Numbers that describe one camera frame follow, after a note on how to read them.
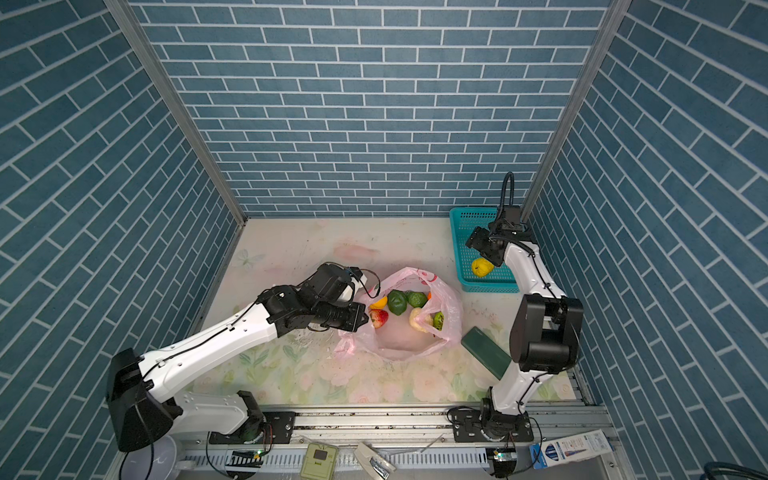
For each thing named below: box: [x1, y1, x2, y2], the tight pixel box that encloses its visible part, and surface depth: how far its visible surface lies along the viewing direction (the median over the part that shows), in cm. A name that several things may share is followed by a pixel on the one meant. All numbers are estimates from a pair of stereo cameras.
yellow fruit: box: [472, 258, 495, 278], surface depth 102 cm
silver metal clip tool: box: [354, 442, 397, 480], surface depth 69 cm
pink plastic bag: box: [334, 267, 463, 362], surface depth 78 cm
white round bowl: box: [120, 434, 177, 480], surface depth 67 cm
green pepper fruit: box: [387, 289, 408, 316], surface depth 93 cm
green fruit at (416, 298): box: [404, 290, 428, 308], surface depth 93 cm
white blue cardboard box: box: [529, 429, 614, 470], surface depth 72 cm
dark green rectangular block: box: [461, 326, 512, 380], surface depth 87 cm
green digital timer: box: [300, 442, 339, 480], surface depth 69 cm
